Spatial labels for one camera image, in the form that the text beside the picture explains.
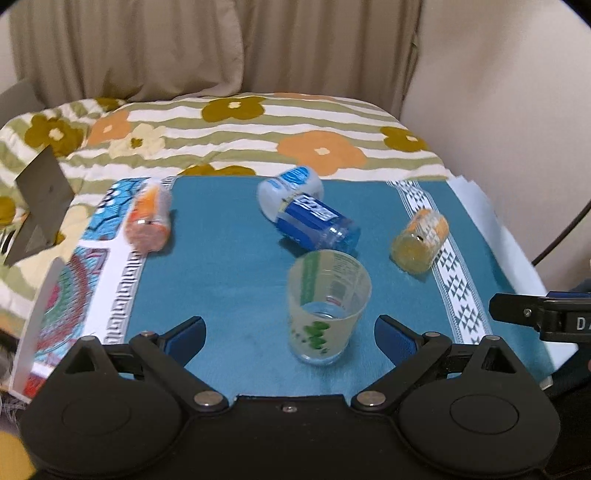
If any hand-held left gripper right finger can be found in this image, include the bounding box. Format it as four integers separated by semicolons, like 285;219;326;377
352;315;522;412

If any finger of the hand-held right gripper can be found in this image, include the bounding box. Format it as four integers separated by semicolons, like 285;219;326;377
489;292;548;331

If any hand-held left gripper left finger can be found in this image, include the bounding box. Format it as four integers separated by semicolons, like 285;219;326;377
60;316;230;412

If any frosted cup with green clovers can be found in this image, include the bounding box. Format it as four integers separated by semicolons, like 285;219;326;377
287;249;373;367

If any yellow and orange cup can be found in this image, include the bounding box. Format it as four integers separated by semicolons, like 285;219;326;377
391;208;450;274

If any orange and pink cup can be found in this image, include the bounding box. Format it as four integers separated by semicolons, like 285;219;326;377
125;178;173;254

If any blue transparent cup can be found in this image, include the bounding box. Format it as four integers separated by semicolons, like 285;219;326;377
276;191;361;253

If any teal patterned cloth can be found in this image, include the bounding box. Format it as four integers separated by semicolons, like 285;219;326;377
21;175;555;398

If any grey folded cardboard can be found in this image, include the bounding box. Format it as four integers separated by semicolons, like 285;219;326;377
4;145;75;267

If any yellow object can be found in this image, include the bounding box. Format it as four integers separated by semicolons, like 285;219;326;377
0;428;37;480

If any floral striped blanket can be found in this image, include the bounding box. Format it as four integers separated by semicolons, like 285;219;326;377
0;92;456;335

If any beige curtain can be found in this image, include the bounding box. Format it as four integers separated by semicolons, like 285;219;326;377
9;0;424;121

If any black cable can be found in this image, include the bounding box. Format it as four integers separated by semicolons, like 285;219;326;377
531;217;591;267

